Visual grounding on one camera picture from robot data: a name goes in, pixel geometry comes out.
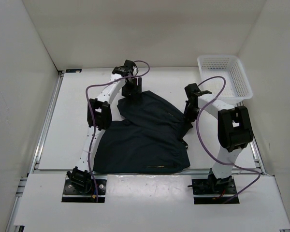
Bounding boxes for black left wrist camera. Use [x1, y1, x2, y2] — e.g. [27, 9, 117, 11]
[123, 59, 138, 75]

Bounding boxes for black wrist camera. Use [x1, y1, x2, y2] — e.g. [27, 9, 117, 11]
[184, 83, 200, 98]
[123, 59, 138, 75]

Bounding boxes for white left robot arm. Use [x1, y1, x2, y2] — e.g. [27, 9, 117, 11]
[67, 62, 142, 195]

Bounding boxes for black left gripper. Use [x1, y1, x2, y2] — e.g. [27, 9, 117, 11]
[122, 76, 142, 99]

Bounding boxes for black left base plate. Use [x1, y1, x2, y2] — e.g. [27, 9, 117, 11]
[61, 179, 107, 203]

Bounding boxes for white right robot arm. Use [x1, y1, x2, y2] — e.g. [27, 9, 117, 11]
[184, 87, 254, 193]

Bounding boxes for aluminium frame rail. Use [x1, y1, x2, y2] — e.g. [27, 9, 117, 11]
[4, 70, 290, 232]

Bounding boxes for dark navy shorts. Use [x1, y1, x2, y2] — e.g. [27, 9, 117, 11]
[93, 91, 193, 174]

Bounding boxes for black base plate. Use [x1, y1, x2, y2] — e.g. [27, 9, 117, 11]
[188, 179, 239, 205]
[61, 179, 107, 203]

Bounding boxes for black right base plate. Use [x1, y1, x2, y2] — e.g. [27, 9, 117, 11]
[188, 179, 239, 205]

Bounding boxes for white perforated plastic basket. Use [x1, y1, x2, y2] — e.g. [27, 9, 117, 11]
[197, 55, 253, 105]

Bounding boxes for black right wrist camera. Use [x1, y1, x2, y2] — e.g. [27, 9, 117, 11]
[184, 83, 200, 98]

